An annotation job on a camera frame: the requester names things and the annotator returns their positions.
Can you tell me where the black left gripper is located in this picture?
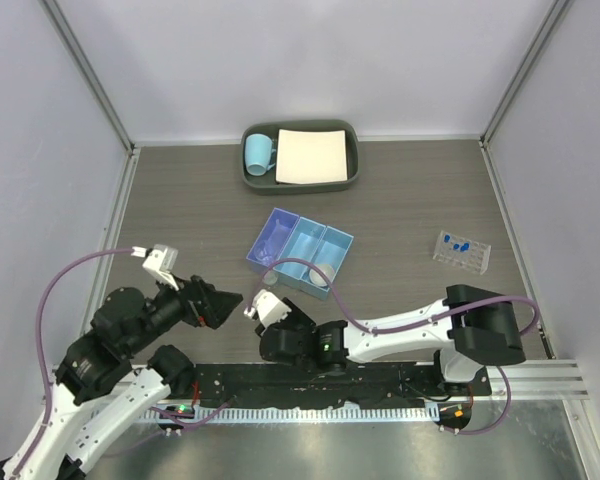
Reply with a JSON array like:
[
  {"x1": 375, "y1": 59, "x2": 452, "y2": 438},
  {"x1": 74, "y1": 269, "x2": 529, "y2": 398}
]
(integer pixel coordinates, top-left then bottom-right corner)
[{"x1": 126, "y1": 267, "x2": 243, "y2": 354}]

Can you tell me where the large white porcelain dish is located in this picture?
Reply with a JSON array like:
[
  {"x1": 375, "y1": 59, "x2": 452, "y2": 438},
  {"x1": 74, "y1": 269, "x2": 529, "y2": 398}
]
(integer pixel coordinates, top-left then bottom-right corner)
[{"x1": 309, "y1": 263, "x2": 336, "y2": 288}]

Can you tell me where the clear glass funnel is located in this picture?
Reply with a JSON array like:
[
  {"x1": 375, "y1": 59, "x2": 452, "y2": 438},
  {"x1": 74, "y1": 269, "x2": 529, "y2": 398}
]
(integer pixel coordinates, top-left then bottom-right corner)
[{"x1": 264, "y1": 221, "x2": 288, "y2": 253}]

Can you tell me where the blue three-compartment organizer box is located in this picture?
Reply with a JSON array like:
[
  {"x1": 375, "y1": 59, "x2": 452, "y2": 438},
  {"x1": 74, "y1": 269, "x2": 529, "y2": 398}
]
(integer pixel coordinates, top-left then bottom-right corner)
[{"x1": 246, "y1": 208, "x2": 354, "y2": 300}]

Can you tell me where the clear acrylic test tube rack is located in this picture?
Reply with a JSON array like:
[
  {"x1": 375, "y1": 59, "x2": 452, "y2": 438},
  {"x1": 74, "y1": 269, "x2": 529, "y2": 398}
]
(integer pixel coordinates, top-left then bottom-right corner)
[{"x1": 433, "y1": 231, "x2": 491, "y2": 275}]

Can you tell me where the clear glass beaker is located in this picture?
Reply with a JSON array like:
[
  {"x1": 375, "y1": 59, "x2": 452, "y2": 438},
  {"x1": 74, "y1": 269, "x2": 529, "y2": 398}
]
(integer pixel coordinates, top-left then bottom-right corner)
[{"x1": 253, "y1": 241, "x2": 279, "y2": 266}]

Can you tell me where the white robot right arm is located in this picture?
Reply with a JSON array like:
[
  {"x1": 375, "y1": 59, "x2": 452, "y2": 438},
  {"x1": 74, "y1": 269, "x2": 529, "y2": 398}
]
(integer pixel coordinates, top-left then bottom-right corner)
[{"x1": 244, "y1": 284, "x2": 526, "y2": 395}]

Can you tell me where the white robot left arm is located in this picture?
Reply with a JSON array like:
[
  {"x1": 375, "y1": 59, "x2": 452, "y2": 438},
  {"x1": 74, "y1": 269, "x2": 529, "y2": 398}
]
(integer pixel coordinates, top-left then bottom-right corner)
[{"x1": 0, "y1": 276, "x2": 243, "y2": 479}]

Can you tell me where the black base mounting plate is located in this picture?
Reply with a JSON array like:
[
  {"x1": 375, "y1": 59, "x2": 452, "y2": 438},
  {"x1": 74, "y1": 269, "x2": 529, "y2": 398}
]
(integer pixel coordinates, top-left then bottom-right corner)
[{"x1": 167, "y1": 362, "x2": 492, "y2": 410}]

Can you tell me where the clear glass jar with lid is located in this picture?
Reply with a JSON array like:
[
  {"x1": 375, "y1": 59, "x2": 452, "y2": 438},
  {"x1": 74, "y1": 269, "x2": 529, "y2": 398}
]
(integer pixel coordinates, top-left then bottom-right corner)
[{"x1": 263, "y1": 270, "x2": 278, "y2": 286}]

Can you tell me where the dark green plastic tray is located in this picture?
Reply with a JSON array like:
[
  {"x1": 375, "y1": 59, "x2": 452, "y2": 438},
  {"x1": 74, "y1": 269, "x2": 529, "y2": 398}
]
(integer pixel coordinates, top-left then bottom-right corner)
[{"x1": 238, "y1": 119, "x2": 360, "y2": 195}]

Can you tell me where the light blue mug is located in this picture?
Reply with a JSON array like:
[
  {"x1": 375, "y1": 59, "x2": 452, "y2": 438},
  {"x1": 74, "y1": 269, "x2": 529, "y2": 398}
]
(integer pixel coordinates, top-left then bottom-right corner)
[{"x1": 244, "y1": 133, "x2": 276, "y2": 177}]

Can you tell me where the white square plate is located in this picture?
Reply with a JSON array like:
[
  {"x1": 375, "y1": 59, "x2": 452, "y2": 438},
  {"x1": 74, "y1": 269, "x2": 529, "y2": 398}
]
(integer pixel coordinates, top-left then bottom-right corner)
[{"x1": 275, "y1": 129, "x2": 348, "y2": 185}]

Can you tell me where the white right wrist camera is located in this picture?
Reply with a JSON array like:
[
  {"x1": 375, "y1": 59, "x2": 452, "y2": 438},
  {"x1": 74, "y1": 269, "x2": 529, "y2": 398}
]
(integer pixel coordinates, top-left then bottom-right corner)
[{"x1": 244, "y1": 289, "x2": 291, "y2": 328}]

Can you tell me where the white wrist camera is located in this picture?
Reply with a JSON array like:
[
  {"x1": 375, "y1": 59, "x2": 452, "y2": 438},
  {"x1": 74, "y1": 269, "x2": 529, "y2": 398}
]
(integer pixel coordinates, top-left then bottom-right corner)
[
  {"x1": 244, "y1": 289, "x2": 291, "y2": 328},
  {"x1": 131, "y1": 244, "x2": 180, "y2": 291}
]

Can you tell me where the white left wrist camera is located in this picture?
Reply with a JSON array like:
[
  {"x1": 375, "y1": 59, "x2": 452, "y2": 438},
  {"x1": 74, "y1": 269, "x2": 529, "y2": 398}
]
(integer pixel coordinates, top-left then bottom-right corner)
[{"x1": 131, "y1": 244, "x2": 180, "y2": 291}]

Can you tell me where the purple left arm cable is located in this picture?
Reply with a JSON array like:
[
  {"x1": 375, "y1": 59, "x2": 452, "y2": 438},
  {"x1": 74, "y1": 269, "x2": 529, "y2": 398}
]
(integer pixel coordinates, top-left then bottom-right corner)
[{"x1": 9, "y1": 247, "x2": 231, "y2": 476}]

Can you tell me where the white slotted cable duct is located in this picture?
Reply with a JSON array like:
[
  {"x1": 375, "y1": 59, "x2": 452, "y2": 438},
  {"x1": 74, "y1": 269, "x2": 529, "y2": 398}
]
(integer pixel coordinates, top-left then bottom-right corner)
[{"x1": 144, "y1": 404, "x2": 440, "y2": 425}]

